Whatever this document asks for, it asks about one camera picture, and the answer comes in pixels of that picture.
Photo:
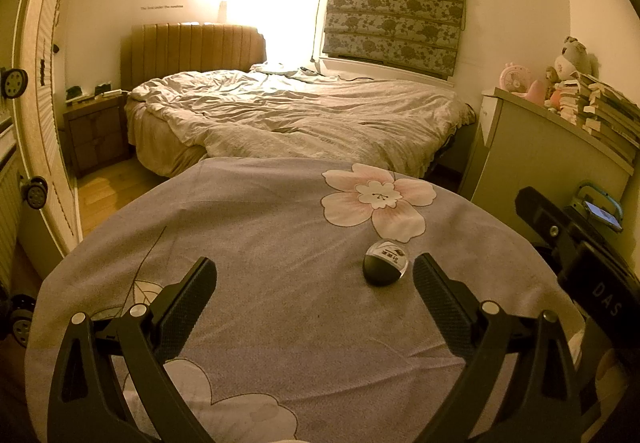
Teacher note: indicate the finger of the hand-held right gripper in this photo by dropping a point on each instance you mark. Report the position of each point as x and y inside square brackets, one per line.
[542, 218]

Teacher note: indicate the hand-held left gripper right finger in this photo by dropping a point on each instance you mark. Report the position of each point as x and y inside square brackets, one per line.
[440, 293]

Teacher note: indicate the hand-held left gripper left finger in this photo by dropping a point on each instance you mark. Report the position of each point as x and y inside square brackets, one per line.
[192, 293]

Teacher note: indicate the black and clear ball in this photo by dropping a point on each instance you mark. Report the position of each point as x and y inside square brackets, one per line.
[382, 268]

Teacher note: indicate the smartphone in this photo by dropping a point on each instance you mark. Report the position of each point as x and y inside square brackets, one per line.
[602, 215]

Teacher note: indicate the white cabinet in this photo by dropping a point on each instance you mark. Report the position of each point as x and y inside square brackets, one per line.
[525, 158]

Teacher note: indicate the floral tablecloth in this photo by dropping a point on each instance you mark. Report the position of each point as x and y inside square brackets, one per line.
[275, 248]

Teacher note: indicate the stack of books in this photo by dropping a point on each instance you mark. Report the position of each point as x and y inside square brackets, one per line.
[600, 113]

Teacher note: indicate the small brown plush bear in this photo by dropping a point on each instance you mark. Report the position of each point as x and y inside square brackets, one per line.
[553, 80]

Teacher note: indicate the grey plush toy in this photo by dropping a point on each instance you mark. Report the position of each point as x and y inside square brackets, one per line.
[572, 58]

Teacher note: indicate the black caster wheel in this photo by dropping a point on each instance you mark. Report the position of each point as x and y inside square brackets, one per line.
[14, 83]
[36, 192]
[22, 323]

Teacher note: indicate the wooden nightstand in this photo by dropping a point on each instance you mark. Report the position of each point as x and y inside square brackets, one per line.
[97, 133]

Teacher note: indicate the white radiator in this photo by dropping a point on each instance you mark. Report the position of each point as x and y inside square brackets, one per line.
[9, 213]

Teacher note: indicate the bed with white duvet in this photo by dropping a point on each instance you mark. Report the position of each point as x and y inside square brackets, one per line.
[300, 118]

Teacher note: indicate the white power strip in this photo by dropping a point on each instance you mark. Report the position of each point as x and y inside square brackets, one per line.
[115, 94]

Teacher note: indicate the white window sill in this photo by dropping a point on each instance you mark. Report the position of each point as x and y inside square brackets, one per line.
[380, 70]

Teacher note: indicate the white louvred wardrobe door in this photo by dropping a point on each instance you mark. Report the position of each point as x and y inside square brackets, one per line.
[47, 123]

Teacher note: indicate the small dark bedside object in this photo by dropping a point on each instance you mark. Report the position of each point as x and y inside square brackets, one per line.
[75, 93]

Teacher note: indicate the brown padded headboard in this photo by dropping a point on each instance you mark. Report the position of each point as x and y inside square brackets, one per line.
[190, 48]

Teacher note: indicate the white cylindrical lamp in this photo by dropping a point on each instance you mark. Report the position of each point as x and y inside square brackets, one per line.
[223, 12]

